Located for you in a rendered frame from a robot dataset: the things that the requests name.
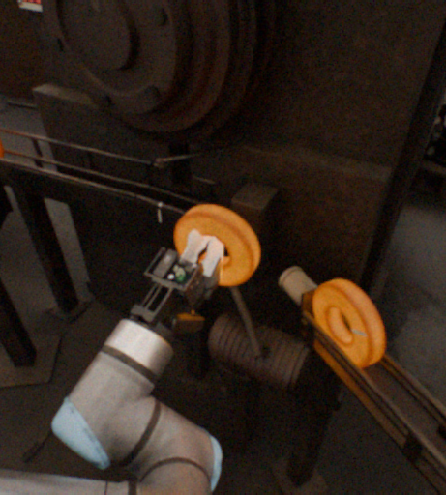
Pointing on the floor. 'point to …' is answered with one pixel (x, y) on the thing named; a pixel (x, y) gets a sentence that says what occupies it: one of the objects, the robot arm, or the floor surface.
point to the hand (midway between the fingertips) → (216, 238)
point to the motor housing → (251, 372)
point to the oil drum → (9, 46)
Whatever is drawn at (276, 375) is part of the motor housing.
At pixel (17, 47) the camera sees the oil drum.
